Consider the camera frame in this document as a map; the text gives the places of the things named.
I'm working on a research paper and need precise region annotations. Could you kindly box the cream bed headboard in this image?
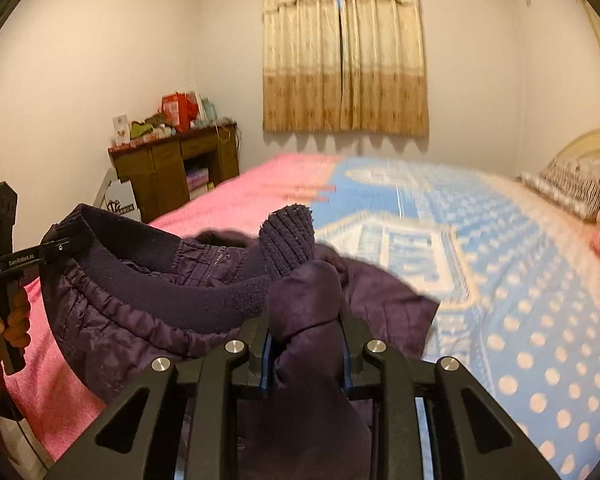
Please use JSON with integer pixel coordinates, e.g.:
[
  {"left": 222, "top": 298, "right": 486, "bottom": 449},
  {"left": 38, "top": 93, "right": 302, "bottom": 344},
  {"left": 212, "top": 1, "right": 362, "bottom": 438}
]
[{"left": 550, "top": 127, "right": 600, "bottom": 211}]

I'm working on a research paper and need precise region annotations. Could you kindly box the white box with crown print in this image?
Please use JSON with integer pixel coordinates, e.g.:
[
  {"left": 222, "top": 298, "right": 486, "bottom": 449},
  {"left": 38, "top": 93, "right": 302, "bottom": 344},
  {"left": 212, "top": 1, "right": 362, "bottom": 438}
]
[{"left": 102, "top": 180, "right": 144, "bottom": 224}]

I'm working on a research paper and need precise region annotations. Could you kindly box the wide beige window curtain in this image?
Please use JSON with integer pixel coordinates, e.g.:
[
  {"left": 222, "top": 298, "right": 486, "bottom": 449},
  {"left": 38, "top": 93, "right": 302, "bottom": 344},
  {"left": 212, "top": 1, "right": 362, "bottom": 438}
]
[{"left": 261, "top": 0, "right": 430, "bottom": 137}]

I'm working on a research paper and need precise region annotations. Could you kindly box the person's left hand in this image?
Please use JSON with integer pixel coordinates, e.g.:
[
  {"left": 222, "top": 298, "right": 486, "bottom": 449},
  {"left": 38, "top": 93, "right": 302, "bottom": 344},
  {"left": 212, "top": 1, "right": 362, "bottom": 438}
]
[{"left": 0, "top": 287, "right": 32, "bottom": 361}]

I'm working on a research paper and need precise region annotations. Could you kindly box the bed with pink blue sheets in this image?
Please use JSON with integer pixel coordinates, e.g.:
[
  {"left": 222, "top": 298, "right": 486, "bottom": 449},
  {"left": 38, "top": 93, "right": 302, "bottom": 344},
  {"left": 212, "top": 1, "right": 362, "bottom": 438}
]
[{"left": 2, "top": 152, "right": 600, "bottom": 480}]

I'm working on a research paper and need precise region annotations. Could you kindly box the white card box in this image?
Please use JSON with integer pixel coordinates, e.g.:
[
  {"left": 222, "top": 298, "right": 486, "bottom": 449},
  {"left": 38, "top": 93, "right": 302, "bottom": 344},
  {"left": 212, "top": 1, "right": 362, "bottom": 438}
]
[{"left": 112, "top": 115, "right": 131, "bottom": 147}]

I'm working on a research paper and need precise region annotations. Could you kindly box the red gift bag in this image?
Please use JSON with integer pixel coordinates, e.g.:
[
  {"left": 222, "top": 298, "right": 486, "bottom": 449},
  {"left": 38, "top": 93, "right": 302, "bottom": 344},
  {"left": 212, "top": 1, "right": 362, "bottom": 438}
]
[{"left": 161, "top": 92, "right": 202, "bottom": 134}]

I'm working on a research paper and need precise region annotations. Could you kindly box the patterned pillow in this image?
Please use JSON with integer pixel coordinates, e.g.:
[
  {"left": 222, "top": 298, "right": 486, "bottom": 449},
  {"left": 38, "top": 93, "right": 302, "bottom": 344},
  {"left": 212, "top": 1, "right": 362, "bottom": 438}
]
[{"left": 519, "top": 155, "right": 600, "bottom": 222}]

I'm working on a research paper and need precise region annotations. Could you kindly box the purple quilted jacket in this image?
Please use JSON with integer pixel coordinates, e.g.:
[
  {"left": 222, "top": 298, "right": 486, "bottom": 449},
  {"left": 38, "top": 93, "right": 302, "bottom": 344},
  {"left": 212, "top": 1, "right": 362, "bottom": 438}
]
[{"left": 40, "top": 202, "right": 441, "bottom": 480}]

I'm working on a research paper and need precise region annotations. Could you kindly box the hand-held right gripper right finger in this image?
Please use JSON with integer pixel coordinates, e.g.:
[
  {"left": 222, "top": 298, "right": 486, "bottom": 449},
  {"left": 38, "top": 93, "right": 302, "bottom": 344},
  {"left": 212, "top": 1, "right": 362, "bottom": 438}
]
[{"left": 339, "top": 316, "right": 561, "bottom": 480}]

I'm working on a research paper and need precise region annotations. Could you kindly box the brown wooden desk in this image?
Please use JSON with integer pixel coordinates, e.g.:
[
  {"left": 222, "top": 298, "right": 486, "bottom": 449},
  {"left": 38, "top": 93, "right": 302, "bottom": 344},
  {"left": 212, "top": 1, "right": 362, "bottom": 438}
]
[{"left": 107, "top": 122, "right": 241, "bottom": 223}]

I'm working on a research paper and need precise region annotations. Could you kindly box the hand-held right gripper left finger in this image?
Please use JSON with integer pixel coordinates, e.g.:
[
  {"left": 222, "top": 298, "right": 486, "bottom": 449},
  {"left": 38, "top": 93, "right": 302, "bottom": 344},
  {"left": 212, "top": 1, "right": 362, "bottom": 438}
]
[{"left": 45, "top": 317, "right": 276, "bottom": 480}]

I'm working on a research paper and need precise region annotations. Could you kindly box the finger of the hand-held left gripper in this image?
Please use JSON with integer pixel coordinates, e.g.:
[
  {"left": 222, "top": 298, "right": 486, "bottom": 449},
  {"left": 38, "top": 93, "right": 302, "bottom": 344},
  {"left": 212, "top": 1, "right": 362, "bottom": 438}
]
[{"left": 40, "top": 234, "right": 82, "bottom": 262}]

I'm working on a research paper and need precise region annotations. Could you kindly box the grey metal frame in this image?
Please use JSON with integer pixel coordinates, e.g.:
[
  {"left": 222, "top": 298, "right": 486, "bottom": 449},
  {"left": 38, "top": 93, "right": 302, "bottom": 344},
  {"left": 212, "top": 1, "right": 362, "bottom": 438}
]
[{"left": 92, "top": 167, "right": 117, "bottom": 209}]

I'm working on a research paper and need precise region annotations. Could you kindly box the stack of boxes in desk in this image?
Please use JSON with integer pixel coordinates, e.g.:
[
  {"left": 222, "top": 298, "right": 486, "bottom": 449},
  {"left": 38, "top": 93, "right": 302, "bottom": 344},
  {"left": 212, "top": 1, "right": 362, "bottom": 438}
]
[{"left": 187, "top": 167, "right": 212, "bottom": 202}]

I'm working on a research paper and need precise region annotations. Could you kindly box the green cloth pile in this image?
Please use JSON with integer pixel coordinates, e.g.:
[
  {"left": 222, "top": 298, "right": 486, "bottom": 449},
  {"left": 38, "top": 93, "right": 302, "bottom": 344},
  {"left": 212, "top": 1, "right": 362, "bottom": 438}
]
[{"left": 130, "top": 115, "right": 175, "bottom": 142}]

